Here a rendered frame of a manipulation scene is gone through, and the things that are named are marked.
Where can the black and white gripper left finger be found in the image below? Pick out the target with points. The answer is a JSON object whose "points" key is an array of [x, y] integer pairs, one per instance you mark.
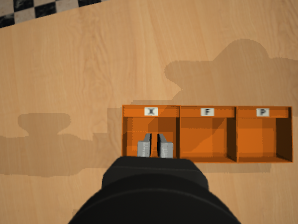
{"points": [[144, 147]]}

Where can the orange rack of three bins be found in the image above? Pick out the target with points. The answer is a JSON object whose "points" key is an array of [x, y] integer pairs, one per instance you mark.
{"points": [[205, 134]]}

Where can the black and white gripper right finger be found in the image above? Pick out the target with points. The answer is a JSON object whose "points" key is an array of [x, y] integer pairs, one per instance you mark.
{"points": [[164, 148]]}

